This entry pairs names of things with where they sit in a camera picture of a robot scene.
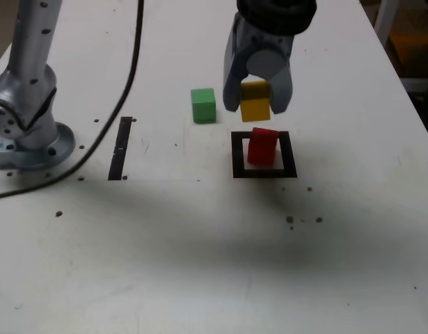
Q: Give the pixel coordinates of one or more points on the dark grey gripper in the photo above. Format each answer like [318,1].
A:
[259,40]

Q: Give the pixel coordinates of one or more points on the yellow cube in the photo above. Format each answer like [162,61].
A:
[255,109]

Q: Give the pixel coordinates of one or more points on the green cube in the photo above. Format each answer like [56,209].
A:
[203,108]

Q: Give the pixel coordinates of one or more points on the red cube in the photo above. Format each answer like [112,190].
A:
[262,148]

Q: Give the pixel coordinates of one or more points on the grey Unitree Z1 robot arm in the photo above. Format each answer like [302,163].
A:
[25,69]

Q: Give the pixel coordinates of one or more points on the black tape square outline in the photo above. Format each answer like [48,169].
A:
[237,167]

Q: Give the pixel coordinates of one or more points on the black tape strip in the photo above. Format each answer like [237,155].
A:
[118,160]

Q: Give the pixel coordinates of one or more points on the white furniture frame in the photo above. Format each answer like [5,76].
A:
[386,21]

